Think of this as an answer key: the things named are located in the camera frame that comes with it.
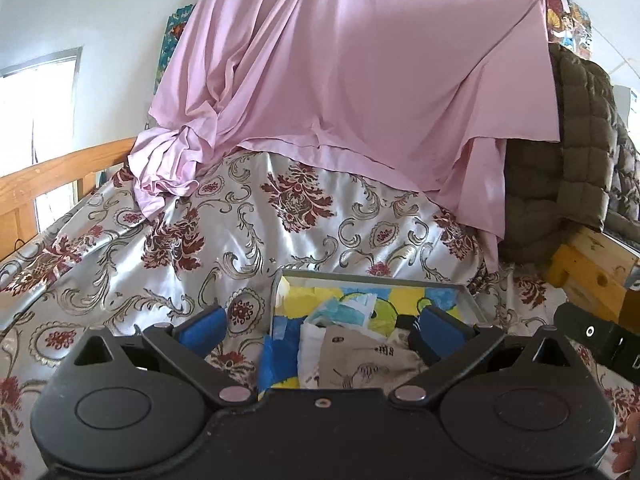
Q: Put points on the pink hanging sheet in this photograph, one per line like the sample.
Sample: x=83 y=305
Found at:
x=421 y=95

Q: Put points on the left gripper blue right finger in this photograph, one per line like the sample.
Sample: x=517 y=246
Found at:
x=450 y=349

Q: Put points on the beige printed cloth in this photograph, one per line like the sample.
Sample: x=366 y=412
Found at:
x=351 y=359

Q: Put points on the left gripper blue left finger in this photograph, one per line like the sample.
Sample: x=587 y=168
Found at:
x=183 y=349

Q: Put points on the colourful wall picture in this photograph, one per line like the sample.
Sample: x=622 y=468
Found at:
x=569 y=25

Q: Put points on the teal wall poster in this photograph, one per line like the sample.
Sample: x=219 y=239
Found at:
x=175 y=24

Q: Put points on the wooden bed rail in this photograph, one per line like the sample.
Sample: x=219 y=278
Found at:
x=20 y=189

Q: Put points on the floral satin bedspread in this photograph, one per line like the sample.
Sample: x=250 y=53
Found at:
x=83 y=396

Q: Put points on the yellow wooden crate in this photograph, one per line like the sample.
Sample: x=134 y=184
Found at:
x=599 y=274

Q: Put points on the olive quilted jacket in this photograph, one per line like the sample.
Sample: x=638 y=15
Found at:
x=590 y=177

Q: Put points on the teal patterned packet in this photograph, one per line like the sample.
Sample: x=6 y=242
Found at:
x=352 y=310

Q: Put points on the white cloth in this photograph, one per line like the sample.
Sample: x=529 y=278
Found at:
x=309 y=352

